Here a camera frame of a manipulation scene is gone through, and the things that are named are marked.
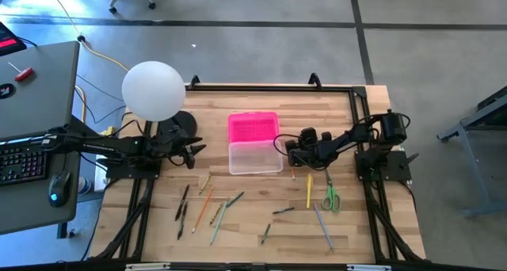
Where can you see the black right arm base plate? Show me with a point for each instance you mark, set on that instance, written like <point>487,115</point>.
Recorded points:
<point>396,166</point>

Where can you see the yellow highlighter pen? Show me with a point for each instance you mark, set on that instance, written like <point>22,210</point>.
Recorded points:
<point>309,191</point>

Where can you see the round black sticker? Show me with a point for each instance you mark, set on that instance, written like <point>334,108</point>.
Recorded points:
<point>6,91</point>

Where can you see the short dark pen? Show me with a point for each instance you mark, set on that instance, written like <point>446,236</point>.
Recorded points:
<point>283,211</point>

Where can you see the black device with red display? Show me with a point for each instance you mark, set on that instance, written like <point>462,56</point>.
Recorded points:
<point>8,37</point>

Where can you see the white globe lamp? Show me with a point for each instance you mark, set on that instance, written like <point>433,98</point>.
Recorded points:
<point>152,90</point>

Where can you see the grey desk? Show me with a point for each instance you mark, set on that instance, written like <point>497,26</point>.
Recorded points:
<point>35,219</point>

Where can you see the black computer mouse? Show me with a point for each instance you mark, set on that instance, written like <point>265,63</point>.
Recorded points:
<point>59,188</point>

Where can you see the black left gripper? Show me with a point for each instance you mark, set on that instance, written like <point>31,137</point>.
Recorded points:
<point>170,146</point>

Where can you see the pink-lidded clear supply box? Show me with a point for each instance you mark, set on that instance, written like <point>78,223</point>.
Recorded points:
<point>253,128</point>

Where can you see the orange pencil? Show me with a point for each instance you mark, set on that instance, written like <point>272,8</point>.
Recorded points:
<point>203,210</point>

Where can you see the yellow-green crayon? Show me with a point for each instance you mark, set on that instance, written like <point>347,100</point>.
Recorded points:
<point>204,185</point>

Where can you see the olive crayon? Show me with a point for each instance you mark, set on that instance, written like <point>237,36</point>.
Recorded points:
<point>216,214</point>

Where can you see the backlit black keyboard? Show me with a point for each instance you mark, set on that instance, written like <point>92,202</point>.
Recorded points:
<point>21,164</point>

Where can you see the long teal pencil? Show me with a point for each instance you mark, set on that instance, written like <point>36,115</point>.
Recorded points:
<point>219,222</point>

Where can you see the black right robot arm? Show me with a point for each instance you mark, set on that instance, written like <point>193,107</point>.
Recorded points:
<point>356,136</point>

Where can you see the pale grey-blue pencil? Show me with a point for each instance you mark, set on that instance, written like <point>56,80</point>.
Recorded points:
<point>322,226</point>

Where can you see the grey-blue metal cart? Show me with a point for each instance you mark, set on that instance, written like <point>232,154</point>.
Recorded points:
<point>471,152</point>

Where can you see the white bottle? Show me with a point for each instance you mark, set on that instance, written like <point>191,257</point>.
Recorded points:
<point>84,185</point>

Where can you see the black round lamp base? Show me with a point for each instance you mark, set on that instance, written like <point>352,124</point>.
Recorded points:
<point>187,121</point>

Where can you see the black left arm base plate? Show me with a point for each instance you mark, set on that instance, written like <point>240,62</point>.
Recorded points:
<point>119,170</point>

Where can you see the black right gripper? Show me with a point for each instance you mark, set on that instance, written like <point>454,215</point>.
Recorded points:
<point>321,150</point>

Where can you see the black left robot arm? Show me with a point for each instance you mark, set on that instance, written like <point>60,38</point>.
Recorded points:
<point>111,146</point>

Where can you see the dark green crayon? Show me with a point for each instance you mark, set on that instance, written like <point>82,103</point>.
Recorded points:
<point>265,234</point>

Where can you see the black pen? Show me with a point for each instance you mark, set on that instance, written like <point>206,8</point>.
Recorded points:
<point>182,220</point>
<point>182,203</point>

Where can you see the teal crayon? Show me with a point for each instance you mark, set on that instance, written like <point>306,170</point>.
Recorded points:
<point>235,199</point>

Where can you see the yellow power plug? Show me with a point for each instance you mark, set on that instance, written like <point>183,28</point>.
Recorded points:
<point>107,131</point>

